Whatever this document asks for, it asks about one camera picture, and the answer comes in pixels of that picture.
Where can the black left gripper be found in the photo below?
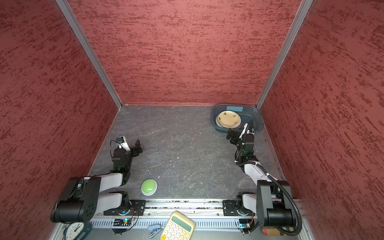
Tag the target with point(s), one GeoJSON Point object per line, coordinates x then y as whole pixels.
{"type": "Point", "coordinates": [136, 152]}

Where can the teal alarm clock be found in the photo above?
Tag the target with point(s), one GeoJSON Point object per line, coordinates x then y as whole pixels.
{"type": "Point", "coordinates": [77, 231]}

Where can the translucent blue plastic bin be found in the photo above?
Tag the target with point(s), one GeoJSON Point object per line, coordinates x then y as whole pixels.
{"type": "Point", "coordinates": [250, 115]}

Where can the green push button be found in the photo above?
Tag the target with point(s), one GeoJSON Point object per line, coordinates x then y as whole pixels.
{"type": "Point", "coordinates": [149, 187]}

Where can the blue stapler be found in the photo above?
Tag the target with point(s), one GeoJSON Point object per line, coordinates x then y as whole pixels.
{"type": "Point", "coordinates": [154, 230]}

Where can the yellow calculator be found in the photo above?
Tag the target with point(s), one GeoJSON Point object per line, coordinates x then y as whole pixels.
{"type": "Point", "coordinates": [178, 227]}

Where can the plaid checked pouch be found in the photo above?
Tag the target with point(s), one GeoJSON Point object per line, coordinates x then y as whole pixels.
{"type": "Point", "coordinates": [271, 232]}

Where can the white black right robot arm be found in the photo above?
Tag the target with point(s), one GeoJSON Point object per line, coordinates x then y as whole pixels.
{"type": "Point", "coordinates": [273, 203]}

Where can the aluminium right corner post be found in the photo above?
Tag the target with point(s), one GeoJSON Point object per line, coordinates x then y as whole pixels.
{"type": "Point", "coordinates": [291, 35]}

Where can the beige plate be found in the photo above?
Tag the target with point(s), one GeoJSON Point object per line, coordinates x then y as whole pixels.
{"type": "Point", "coordinates": [228, 119]}

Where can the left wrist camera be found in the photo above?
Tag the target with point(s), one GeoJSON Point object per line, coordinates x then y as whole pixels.
{"type": "Point", "coordinates": [122, 143]}

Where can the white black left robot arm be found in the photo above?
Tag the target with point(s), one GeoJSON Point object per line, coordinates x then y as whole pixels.
{"type": "Point", "coordinates": [80, 200]}

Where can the aluminium left corner post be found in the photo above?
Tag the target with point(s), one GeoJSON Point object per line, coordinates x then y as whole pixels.
{"type": "Point", "coordinates": [81, 36]}

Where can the light blue bin label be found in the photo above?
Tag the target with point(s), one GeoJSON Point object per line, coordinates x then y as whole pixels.
{"type": "Point", "coordinates": [235, 108]}

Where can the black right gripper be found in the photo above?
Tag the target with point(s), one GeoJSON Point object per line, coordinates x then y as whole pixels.
{"type": "Point", "coordinates": [230, 134]}

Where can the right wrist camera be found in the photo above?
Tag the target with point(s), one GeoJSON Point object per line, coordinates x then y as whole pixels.
{"type": "Point", "coordinates": [244, 129]}

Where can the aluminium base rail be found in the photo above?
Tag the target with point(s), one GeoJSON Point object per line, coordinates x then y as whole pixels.
{"type": "Point", "coordinates": [211, 214]}

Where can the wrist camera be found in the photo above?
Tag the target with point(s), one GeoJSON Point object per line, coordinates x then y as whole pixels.
{"type": "Point", "coordinates": [244, 129]}
{"type": "Point", "coordinates": [122, 143]}

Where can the aluminium corner post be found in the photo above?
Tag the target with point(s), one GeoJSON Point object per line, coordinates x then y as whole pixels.
{"type": "Point", "coordinates": [81, 36]}
{"type": "Point", "coordinates": [291, 35]}

